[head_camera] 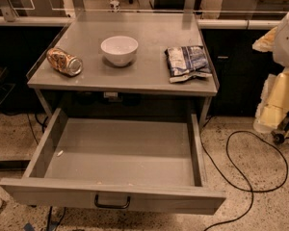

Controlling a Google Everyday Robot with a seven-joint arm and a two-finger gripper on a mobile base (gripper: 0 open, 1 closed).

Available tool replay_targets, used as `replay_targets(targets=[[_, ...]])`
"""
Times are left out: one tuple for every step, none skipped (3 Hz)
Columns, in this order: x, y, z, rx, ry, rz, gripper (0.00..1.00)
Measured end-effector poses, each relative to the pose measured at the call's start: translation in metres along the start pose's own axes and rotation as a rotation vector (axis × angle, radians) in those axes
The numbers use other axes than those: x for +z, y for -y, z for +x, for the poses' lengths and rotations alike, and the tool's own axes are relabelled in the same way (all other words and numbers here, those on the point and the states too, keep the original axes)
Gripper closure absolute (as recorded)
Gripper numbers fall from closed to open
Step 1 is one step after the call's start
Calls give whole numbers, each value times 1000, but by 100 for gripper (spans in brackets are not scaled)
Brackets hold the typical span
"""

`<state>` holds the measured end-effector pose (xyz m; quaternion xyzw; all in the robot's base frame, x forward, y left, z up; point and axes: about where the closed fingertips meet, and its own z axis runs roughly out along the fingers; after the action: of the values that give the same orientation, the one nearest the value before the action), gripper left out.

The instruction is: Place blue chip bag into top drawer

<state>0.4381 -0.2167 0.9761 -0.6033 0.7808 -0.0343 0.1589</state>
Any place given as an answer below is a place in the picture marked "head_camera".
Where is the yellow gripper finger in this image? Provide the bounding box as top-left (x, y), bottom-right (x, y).
top-left (253, 68), bottom-right (289, 134)

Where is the blue chip bag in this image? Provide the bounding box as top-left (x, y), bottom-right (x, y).
top-left (165, 45), bottom-right (212, 83)

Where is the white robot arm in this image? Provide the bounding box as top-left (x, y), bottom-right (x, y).
top-left (252, 12), bottom-right (289, 134)

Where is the grey open drawer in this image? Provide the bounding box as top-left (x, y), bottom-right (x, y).
top-left (0, 109), bottom-right (225, 215)

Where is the wheeled cart base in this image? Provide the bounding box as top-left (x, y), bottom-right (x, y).
top-left (272, 112), bottom-right (289, 144)

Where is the white ceramic bowl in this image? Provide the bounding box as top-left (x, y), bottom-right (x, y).
top-left (100, 36), bottom-right (139, 66)

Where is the crushed soda can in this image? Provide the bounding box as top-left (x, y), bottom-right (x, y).
top-left (46, 47), bottom-right (83, 77)

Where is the white horizontal rail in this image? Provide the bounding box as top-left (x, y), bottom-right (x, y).
top-left (0, 16), bottom-right (279, 30)

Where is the black floor cable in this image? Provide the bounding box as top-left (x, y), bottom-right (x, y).
top-left (199, 115), bottom-right (289, 231)

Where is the black drawer handle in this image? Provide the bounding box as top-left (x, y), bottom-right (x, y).
top-left (93, 194), bottom-right (131, 210)

